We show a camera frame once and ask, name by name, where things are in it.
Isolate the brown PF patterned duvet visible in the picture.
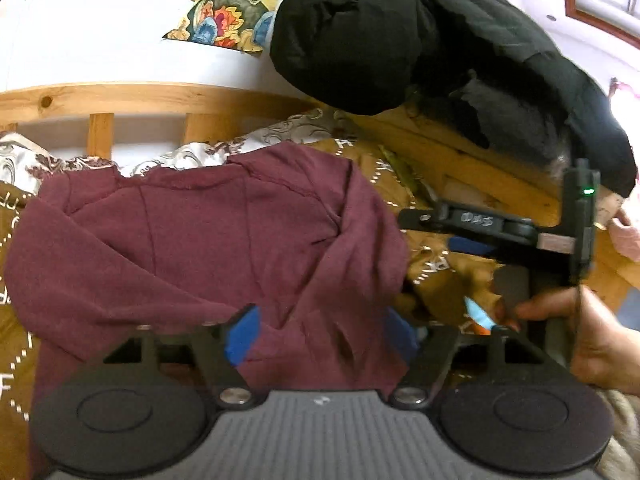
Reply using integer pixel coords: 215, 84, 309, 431
1, 134, 498, 479

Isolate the colourful floral wall poster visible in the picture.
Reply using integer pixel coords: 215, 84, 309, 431
164, 0, 279, 54

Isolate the black jacket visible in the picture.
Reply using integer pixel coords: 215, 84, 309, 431
270, 0, 638, 196

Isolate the maroon long sleeve shirt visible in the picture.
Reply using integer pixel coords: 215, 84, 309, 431
3, 142, 409, 398

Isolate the person's right hand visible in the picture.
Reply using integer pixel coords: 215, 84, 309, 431
496, 285, 639, 396

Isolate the wooden bed frame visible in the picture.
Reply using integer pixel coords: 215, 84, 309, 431
0, 83, 640, 311

